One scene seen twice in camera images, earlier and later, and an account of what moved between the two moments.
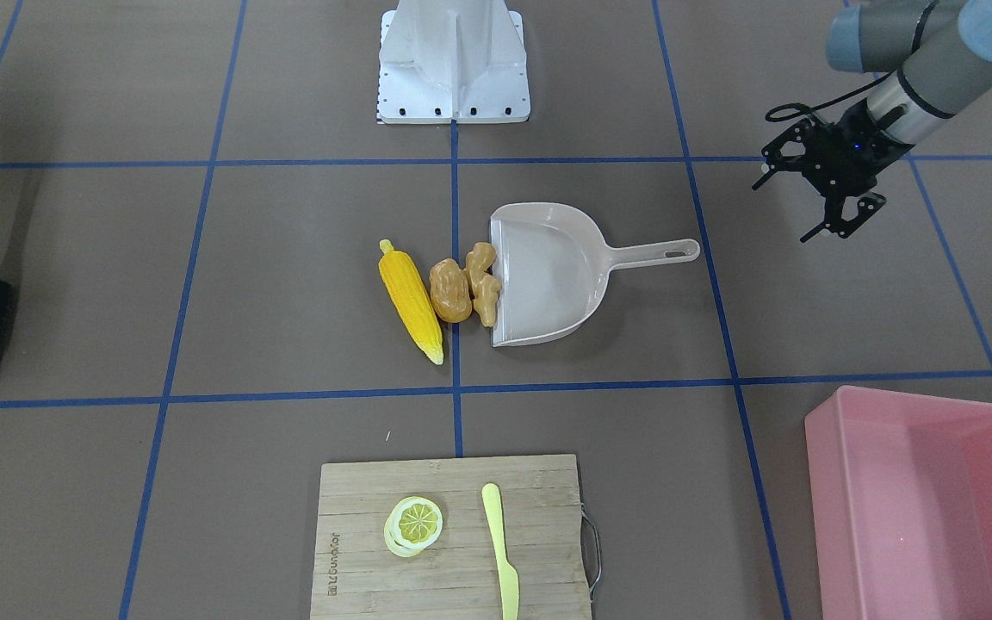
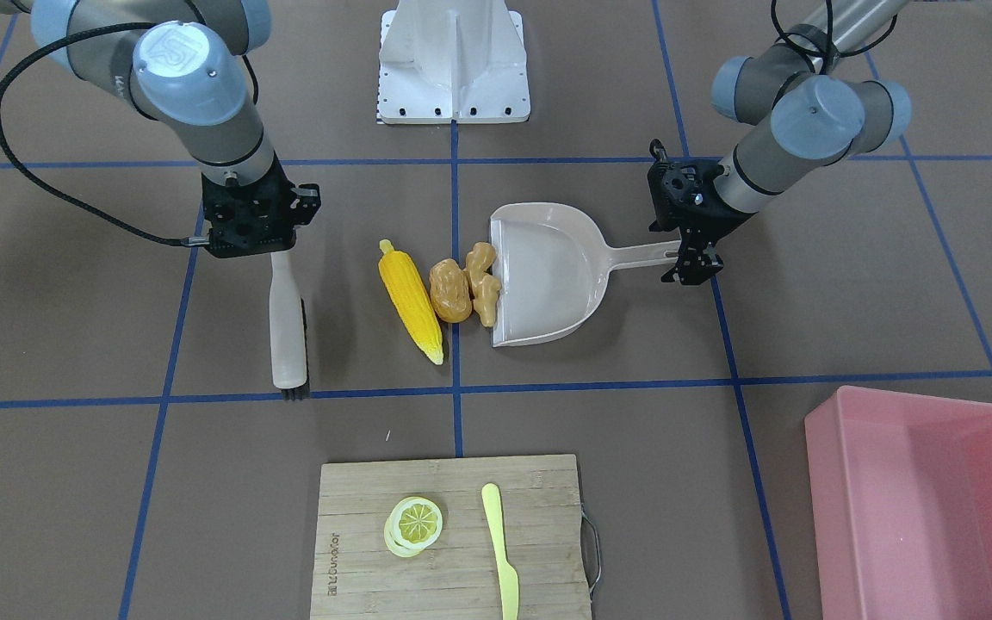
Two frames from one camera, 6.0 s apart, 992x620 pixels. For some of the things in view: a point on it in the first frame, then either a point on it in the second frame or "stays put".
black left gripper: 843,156 → 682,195
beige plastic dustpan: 554,268 stays put
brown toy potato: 450,291 stays put
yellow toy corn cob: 413,300 stays put
